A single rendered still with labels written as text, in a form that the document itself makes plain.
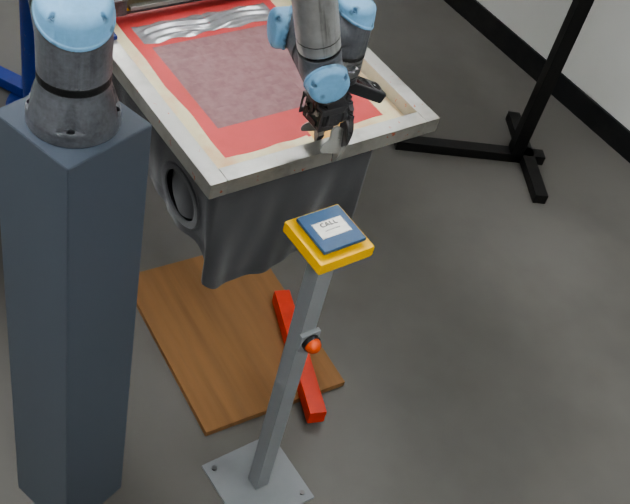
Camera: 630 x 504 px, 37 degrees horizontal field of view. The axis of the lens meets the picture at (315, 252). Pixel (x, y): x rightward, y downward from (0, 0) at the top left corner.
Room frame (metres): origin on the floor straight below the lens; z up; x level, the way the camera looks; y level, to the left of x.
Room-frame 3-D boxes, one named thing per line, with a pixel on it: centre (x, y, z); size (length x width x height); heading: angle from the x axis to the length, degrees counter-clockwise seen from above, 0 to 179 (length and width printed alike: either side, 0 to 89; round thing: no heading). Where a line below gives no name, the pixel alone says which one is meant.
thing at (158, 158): (1.62, 0.39, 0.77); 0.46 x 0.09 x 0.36; 45
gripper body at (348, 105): (1.50, 0.05, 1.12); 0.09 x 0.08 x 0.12; 135
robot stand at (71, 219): (1.15, 0.44, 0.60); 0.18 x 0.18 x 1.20; 62
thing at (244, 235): (1.58, 0.09, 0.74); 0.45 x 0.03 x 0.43; 135
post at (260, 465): (1.30, -0.02, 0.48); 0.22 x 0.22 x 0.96; 45
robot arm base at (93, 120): (1.15, 0.44, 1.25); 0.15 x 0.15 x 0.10
